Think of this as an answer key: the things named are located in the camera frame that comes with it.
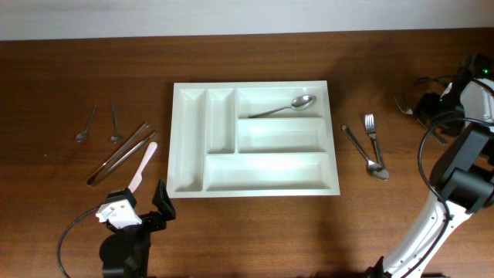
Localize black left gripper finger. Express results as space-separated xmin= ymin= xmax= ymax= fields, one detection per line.
xmin=152 ymin=179 xmax=176 ymax=221
xmin=105 ymin=188 xmax=137 ymax=207

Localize steel fork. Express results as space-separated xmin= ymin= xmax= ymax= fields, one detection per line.
xmin=394 ymin=96 xmax=447 ymax=145
xmin=364 ymin=114 xmax=385 ymax=168

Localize large steel spoon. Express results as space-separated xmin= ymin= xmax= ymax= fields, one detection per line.
xmin=341 ymin=124 xmax=390 ymax=181
xmin=249 ymin=95 xmax=316 ymax=118

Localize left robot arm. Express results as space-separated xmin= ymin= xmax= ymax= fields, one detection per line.
xmin=96 ymin=184 xmax=175 ymax=277

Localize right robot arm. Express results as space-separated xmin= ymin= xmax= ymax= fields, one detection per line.
xmin=161 ymin=54 xmax=493 ymax=277

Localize steel serrated tongs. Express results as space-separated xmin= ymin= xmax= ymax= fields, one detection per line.
xmin=86 ymin=122 xmax=157 ymax=186

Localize pink plastic knife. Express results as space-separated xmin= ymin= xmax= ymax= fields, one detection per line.
xmin=128 ymin=142 xmax=157 ymax=193

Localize small steel teaspoon right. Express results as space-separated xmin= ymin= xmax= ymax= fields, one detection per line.
xmin=110 ymin=103 xmax=123 ymax=144

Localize small steel teaspoon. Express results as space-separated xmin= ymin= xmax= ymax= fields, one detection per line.
xmin=110 ymin=103 xmax=123 ymax=144
xmin=75 ymin=104 xmax=98 ymax=143

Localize small steel teaspoon left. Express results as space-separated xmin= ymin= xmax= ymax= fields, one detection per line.
xmin=75 ymin=104 xmax=98 ymax=143

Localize white cutlery tray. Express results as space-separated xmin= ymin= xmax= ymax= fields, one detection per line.
xmin=167 ymin=80 xmax=340 ymax=198

